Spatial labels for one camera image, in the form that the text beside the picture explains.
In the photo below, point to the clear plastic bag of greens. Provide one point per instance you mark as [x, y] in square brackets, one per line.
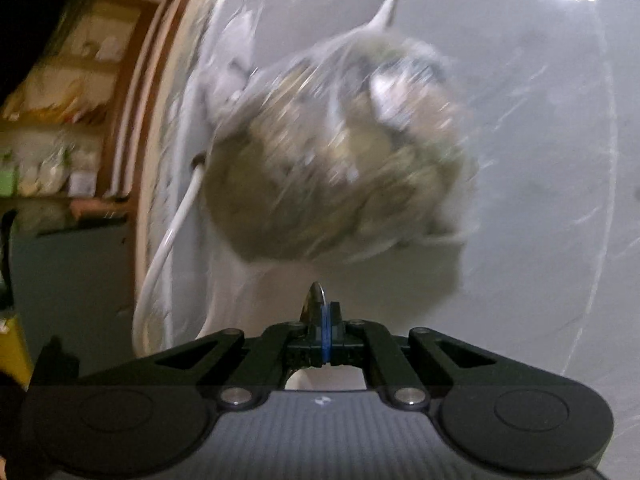
[342, 150]

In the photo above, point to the wooden shelf with items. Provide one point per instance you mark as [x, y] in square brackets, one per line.
[63, 133]

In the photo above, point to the gold spoon black handle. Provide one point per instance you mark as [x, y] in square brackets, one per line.
[316, 316]

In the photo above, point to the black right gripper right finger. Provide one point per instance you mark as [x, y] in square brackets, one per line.
[407, 372]

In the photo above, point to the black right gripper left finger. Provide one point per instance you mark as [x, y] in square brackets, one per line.
[235, 371]

